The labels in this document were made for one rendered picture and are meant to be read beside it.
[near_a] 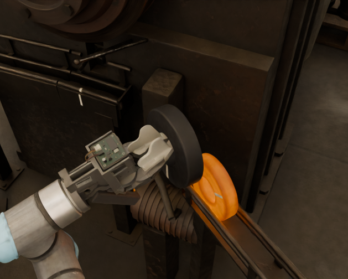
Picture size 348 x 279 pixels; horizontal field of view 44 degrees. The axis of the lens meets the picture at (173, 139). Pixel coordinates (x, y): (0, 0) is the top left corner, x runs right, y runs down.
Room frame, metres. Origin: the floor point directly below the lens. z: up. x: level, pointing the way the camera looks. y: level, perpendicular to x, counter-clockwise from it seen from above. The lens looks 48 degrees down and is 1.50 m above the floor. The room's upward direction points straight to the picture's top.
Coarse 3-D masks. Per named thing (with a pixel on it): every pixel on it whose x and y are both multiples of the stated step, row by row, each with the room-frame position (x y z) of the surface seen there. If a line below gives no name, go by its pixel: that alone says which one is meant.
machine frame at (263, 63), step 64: (0, 0) 1.10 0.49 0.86; (192, 0) 0.92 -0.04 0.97; (256, 0) 0.85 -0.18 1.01; (320, 0) 1.27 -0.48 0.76; (128, 64) 0.93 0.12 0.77; (192, 64) 0.85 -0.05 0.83; (256, 64) 0.80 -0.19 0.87; (64, 128) 1.06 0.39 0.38; (128, 128) 0.94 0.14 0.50; (256, 128) 0.78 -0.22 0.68; (256, 192) 0.89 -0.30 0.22
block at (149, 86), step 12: (156, 72) 0.86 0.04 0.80; (168, 72) 0.86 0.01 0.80; (156, 84) 0.81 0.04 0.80; (168, 84) 0.81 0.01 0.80; (180, 84) 0.83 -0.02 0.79; (144, 96) 0.79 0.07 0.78; (156, 96) 0.78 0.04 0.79; (168, 96) 0.77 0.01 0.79; (180, 96) 0.83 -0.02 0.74; (144, 108) 0.80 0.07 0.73; (180, 108) 0.83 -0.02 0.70; (144, 120) 0.80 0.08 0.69
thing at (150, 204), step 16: (144, 192) 0.67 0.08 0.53; (176, 192) 0.68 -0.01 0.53; (144, 208) 0.64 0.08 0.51; (160, 208) 0.63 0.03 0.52; (144, 224) 0.65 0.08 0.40; (160, 224) 0.61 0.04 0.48; (176, 224) 0.59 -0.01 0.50; (192, 224) 0.59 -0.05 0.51; (144, 240) 0.64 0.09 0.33; (160, 240) 0.62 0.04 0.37; (176, 240) 0.68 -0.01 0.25; (192, 240) 0.57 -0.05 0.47; (160, 256) 0.62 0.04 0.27; (176, 256) 0.68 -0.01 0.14; (160, 272) 0.62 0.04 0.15; (176, 272) 0.68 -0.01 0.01
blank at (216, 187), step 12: (204, 156) 0.60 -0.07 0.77; (204, 168) 0.57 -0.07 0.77; (216, 168) 0.56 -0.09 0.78; (204, 180) 0.59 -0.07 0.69; (216, 180) 0.53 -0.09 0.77; (228, 180) 0.54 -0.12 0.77; (204, 192) 0.57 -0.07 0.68; (216, 192) 0.53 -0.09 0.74; (228, 192) 0.52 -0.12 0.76; (216, 204) 0.52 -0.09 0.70; (228, 204) 0.50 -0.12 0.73; (228, 216) 0.50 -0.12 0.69
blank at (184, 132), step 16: (160, 112) 0.53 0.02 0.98; (176, 112) 0.53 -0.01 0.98; (160, 128) 0.53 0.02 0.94; (176, 128) 0.49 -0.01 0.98; (192, 128) 0.50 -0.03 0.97; (176, 144) 0.48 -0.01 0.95; (192, 144) 0.47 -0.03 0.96; (176, 160) 0.48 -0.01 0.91; (192, 160) 0.46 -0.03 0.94; (176, 176) 0.47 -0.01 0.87; (192, 176) 0.45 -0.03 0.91
